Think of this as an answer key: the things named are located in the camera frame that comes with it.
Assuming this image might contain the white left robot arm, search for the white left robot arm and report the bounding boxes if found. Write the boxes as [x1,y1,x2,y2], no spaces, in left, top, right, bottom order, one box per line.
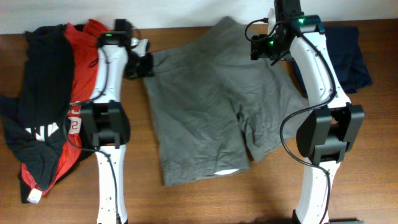
[80,19,154,224]

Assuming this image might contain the red t-shirt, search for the red t-shirt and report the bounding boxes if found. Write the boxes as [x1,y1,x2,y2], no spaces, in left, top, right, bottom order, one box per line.
[20,19,109,200]

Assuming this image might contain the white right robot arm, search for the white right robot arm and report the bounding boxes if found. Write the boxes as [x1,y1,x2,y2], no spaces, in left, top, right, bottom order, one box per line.
[249,0,364,224]

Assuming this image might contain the grey shorts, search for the grey shorts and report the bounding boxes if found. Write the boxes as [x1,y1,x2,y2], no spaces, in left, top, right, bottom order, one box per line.
[144,17,308,186]

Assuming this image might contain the folded navy garment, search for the folded navy garment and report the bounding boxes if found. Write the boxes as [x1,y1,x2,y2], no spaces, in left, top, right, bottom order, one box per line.
[290,26,373,98]

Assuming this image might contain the black t-shirt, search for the black t-shirt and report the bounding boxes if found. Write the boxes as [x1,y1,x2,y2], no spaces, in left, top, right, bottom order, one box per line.
[0,24,94,204]

